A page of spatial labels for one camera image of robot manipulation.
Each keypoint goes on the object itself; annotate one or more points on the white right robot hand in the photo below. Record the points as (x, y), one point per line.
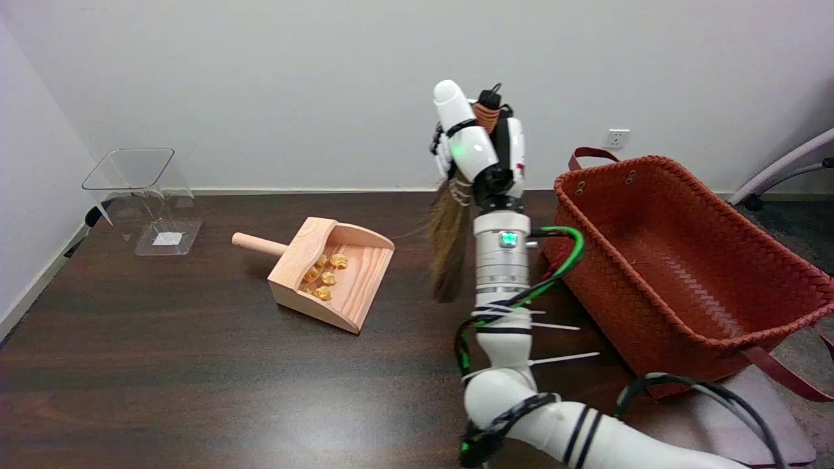
(475, 150)

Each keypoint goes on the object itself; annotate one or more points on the white zip tie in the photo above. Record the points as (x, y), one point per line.
(554, 325)
(567, 357)

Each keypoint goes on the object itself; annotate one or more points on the clear acrylic container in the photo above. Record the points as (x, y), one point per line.
(140, 195)

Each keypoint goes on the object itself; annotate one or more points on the grey office chair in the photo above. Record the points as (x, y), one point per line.
(782, 163)

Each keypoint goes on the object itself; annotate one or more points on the small straw hand broom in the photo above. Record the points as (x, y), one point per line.
(449, 247)

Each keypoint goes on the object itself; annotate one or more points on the brown woven storage basket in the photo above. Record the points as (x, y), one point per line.
(677, 273)

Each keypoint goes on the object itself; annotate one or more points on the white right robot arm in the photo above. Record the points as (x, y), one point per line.
(502, 273)

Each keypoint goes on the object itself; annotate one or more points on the white wall socket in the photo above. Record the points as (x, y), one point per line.
(616, 139)

